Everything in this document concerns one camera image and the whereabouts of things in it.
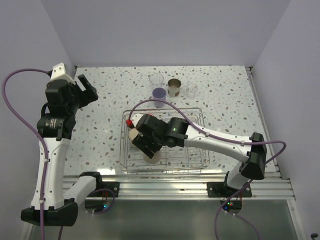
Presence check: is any steel cup with cork band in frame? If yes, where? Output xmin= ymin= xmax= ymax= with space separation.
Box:
xmin=128 ymin=128 xmax=139 ymax=148

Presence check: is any tall beige cup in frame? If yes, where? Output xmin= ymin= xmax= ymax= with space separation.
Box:
xmin=142 ymin=151 xmax=162 ymax=164

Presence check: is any purple plastic cup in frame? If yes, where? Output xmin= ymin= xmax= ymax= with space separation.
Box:
xmin=152 ymin=87 xmax=167 ymax=108

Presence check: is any large clear glass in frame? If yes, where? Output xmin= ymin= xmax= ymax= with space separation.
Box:
xmin=149 ymin=73 xmax=164 ymax=89

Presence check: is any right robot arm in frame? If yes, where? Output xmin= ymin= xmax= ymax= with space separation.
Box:
xmin=127 ymin=113 xmax=267 ymax=197

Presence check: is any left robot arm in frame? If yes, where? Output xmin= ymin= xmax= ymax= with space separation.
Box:
xmin=21 ymin=74 xmax=104 ymax=227

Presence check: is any small clear glass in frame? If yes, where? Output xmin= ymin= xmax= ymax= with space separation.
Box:
xmin=186 ymin=83 xmax=198 ymax=98

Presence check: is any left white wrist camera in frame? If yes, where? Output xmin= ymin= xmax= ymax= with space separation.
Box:
xmin=50 ymin=62 xmax=76 ymax=85

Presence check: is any wire dish rack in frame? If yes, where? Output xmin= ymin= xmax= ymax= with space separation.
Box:
xmin=119 ymin=108 xmax=210 ymax=173

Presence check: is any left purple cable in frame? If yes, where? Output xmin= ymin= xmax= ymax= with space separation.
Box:
xmin=1 ymin=68 xmax=63 ymax=240

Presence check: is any purple cable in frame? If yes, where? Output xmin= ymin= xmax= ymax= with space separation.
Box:
xmin=127 ymin=98 xmax=287 ymax=240
xmin=1 ymin=68 xmax=63 ymax=240

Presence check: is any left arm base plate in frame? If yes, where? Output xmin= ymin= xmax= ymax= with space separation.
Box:
xmin=86 ymin=181 xmax=120 ymax=198

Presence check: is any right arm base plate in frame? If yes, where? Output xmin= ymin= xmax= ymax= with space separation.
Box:
xmin=206 ymin=181 xmax=253 ymax=198

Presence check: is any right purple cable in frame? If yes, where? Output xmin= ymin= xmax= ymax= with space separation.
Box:
xmin=127 ymin=98 xmax=287 ymax=240

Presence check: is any aluminium rail frame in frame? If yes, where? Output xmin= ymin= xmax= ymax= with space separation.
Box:
xmin=19 ymin=65 xmax=301 ymax=240

